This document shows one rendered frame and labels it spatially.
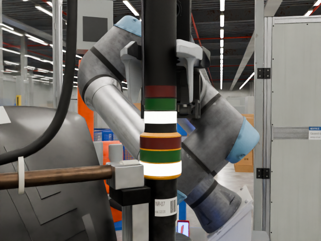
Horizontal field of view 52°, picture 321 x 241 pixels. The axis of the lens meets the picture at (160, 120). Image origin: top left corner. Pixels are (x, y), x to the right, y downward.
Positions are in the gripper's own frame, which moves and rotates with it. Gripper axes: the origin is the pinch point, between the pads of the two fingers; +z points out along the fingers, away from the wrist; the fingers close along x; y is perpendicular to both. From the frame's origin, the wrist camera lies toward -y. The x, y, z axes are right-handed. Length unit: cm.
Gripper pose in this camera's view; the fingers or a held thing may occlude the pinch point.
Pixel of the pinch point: (154, 44)
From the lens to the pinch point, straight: 32.2
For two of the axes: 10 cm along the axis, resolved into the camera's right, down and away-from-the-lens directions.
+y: 0.1, 10.0, 0.2
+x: -9.8, 0.0, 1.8
